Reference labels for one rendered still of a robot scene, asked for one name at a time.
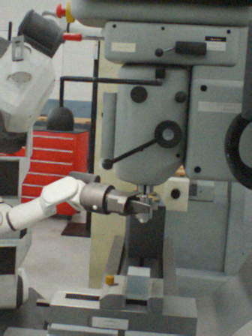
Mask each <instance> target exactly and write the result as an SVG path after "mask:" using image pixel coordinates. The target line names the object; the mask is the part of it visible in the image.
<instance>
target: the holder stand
mask: <svg viewBox="0 0 252 336"><path fill-rule="evenodd" d="M149 195H152V196H153V201H155V202H158V209H157V210H156V209H152V217H151V219H148V221H147V222H139V219H138V218H137V217H135V213H134V214H131V215H128V216H127V217H126V221H125V234H124V240H125V244H126V248H127V256H128V257H132V258H150V259H163V252H164V231H165V220H166V208H167V207H166V205H165V203H164V201H163V200H162V198H161V196H160V194H159V193H157V192H156V191H154V192H153V193H150V194H149Z"/></svg>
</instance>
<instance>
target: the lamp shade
mask: <svg viewBox="0 0 252 336"><path fill-rule="evenodd" d="M46 130H48V131H74V117H73V113H72V111H70V110H69V109H68V108H67V107H64V106H55V107H53V108H52V109H51V110H50V111H49V113H48V116H47V117H46Z"/></svg>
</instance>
